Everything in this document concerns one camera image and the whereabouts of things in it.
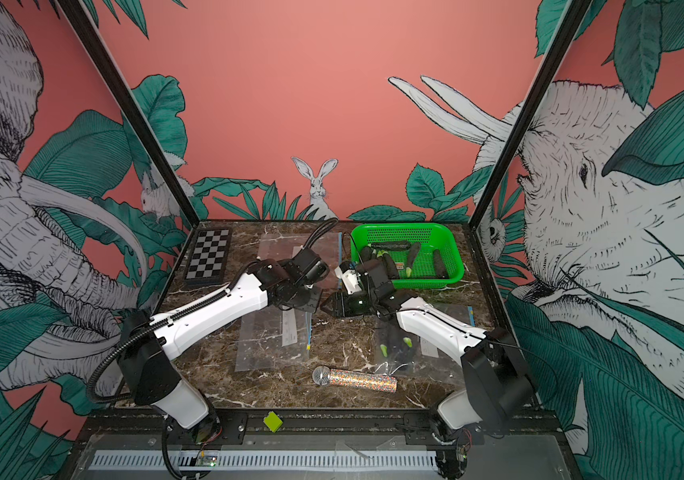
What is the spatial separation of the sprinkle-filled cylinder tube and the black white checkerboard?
505 mm

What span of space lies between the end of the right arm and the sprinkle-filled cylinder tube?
7.1 inches

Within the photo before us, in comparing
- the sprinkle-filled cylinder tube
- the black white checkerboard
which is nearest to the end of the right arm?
the sprinkle-filled cylinder tube

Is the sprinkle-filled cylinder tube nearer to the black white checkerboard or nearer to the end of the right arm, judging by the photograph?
the end of the right arm

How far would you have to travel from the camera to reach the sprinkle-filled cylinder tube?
0.80m

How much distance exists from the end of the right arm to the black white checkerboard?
487 mm

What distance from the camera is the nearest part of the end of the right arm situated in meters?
0.63

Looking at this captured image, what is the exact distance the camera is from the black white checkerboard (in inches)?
40.4
